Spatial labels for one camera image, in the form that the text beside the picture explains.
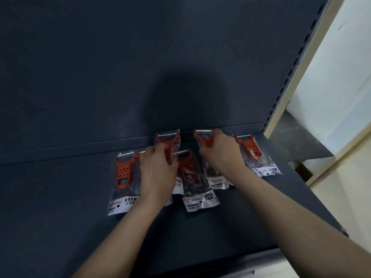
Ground slotted dark shelf upright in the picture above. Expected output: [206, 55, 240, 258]
[262, 0, 334, 134]

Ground dark grey metal shelf unit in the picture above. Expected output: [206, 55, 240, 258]
[0, 0, 350, 278]

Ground person's right hand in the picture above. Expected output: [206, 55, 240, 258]
[199, 129, 250, 183]

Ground beige wooden frame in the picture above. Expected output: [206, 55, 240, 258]
[265, 0, 371, 186]

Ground person's left hand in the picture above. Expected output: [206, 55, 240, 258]
[139, 141, 180, 201]

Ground person's right forearm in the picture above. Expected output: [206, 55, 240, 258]
[227, 168, 371, 278]

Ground dark grey neighbouring shelf board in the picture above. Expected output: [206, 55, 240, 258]
[274, 109, 334, 162]

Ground person's left forearm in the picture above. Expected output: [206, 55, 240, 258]
[64, 192, 174, 278]

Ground red peeler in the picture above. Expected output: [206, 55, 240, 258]
[234, 134, 283, 178]
[108, 152, 143, 217]
[173, 150, 220, 214]
[154, 129, 184, 195]
[193, 129, 230, 190]

